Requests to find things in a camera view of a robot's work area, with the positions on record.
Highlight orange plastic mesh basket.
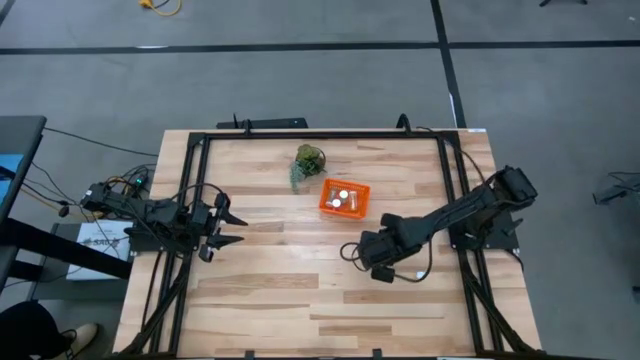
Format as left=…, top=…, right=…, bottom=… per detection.
left=318, top=177, right=372, bottom=220

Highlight black right camera cable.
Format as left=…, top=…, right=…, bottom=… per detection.
left=339, top=241, right=364, bottom=271

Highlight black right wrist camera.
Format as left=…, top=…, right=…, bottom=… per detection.
left=370, top=266, right=397, bottom=284

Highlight yellow extension cable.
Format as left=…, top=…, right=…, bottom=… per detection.
left=138, top=0, right=183, bottom=18

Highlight black floor cable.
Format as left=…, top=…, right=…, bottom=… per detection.
left=43, top=127, right=159, bottom=159

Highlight blue screen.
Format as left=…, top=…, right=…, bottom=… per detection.
left=0, top=153, right=25, bottom=201

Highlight black aluminium rig frame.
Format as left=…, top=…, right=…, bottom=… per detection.
left=112, top=127, right=549, bottom=360

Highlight black desk leg beam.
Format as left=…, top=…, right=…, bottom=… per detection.
left=0, top=217, right=134, bottom=281

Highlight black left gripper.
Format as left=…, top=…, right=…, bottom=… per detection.
left=188, top=193, right=249, bottom=250

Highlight black left camera cable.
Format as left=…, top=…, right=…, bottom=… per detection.
left=169, top=182, right=226, bottom=204

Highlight black side desk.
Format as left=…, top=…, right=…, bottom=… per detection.
left=0, top=115, right=48, bottom=226

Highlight black power strip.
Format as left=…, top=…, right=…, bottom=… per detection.
left=215, top=113, right=309, bottom=130

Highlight black camera cable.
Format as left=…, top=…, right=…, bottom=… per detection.
left=339, top=241, right=364, bottom=271
left=169, top=182, right=226, bottom=204

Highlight potted green succulent plant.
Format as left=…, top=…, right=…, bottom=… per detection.
left=288, top=143, right=328, bottom=195

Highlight white cardboard box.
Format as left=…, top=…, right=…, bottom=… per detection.
left=66, top=219, right=135, bottom=282

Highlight person's shoe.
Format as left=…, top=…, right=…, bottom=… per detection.
left=58, top=322, right=100, bottom=360

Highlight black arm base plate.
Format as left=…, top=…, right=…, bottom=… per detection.
left=128, top=227, right=194, bottom=254
left=448, top=209, right=521, bottom=251

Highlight black tripod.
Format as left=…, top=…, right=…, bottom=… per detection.
left=592, top=171, right=640, bottom=206

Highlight person's leg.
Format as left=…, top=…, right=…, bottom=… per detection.
left=0, top=301, right=69, bottom=360

